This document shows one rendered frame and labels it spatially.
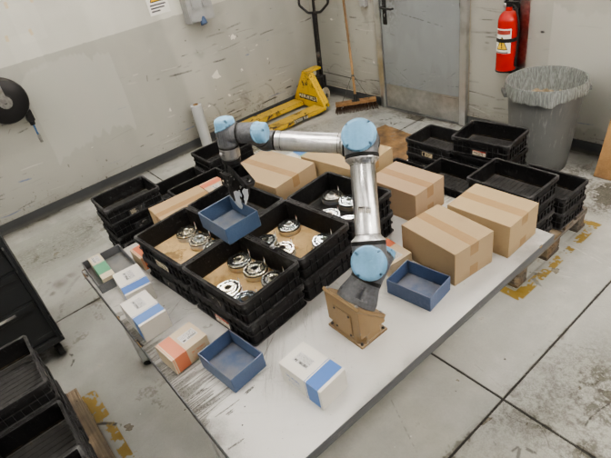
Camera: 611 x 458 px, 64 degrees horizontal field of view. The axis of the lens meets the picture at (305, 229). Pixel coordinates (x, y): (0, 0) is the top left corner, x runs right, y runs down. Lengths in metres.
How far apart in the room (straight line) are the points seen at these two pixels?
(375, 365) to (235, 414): 0.50
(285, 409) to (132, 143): 3.95
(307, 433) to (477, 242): 0.97
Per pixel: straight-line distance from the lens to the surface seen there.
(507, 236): 2.16
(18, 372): 2.72
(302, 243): 2.16
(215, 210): 2.00
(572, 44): 4.40
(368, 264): 1.60
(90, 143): 5.14
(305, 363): 1.72
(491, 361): 2.74
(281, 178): 2.56
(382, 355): 1.82
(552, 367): 2.77
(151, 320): 2.10
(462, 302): 2.01
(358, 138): 1.63
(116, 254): 2.75
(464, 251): 2.01
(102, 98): 5.10
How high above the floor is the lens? 2.08
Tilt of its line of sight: 34 degrees down
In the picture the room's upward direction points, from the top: 11 degrees counter-clockwise
